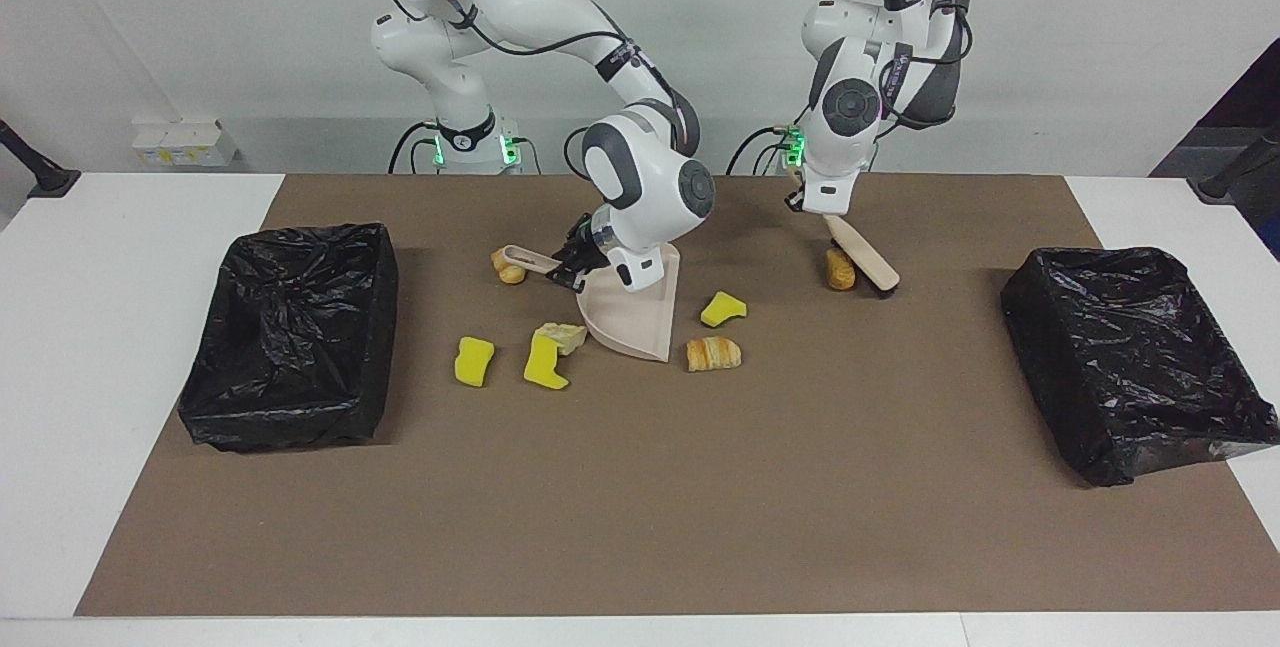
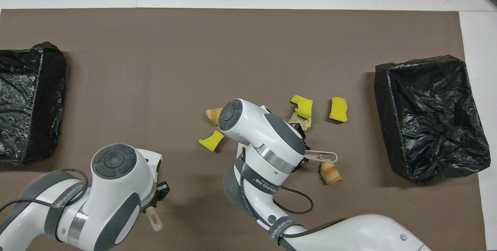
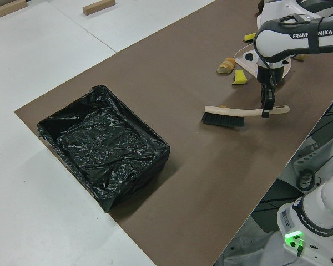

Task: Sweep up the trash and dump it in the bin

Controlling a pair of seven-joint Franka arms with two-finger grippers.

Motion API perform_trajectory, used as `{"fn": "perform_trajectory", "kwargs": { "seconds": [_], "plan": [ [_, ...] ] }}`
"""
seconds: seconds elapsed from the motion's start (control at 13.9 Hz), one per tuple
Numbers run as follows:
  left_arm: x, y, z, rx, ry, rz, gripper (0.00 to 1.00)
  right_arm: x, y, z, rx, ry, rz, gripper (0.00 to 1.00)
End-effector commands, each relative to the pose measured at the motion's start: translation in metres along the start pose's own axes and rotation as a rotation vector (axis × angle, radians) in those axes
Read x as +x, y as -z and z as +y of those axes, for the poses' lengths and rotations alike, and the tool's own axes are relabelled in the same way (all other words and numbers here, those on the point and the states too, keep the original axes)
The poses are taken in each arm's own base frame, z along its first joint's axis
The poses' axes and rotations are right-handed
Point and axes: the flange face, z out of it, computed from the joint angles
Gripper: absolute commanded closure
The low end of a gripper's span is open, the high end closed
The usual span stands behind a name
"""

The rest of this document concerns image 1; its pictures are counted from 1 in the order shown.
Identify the beige plastic dustpan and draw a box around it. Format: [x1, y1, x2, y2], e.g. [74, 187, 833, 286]
[497, 242, 683, 363]

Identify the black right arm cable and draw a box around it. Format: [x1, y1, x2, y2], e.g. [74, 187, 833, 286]
[420, 0, 701, 183]

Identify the white wall socket box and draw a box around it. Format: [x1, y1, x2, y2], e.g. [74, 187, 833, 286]
[133, 119, 239, 168]

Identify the black bag-lined bin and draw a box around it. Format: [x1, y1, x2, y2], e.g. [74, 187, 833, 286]
[1001, 247, 1280, 488]
[178, 222, 399, 453]

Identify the rectangular yellow sponge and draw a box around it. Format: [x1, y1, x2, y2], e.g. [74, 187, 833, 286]
[454, 337, 496, 388]

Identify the notched yellow sponge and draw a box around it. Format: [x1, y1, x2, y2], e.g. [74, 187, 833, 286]
[523, 335, 571, 391]

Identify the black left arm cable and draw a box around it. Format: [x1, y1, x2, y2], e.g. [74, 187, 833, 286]
[848, 0, 974, 173]

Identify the large striped croissant piece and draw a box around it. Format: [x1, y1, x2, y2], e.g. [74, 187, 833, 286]
[686, 336, 743, 373]

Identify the beige brush with black bristles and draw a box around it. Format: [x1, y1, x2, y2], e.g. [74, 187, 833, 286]
[822, 215, 901, 300]

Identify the pale crusty bread chunk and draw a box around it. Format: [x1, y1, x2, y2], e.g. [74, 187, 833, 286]
[532, 323, 589, 357]

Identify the black camera stand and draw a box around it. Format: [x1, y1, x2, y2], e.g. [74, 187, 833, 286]
[0, 119, 81, 200]
[1198, 122, 1280, 203]

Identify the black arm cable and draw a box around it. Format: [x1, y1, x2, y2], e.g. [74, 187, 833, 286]
[848, 0, 974, 173]
[420, 0, 701, 183]

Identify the black background panel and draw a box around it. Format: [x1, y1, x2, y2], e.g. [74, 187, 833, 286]
[1150, 37, 1280, 178]

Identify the yellow sponge wedge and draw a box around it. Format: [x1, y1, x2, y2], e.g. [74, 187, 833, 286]
[700, 291, 749, 329]

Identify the brown table mat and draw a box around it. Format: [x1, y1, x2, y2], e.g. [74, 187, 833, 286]
[75, 174, 1280, 618]

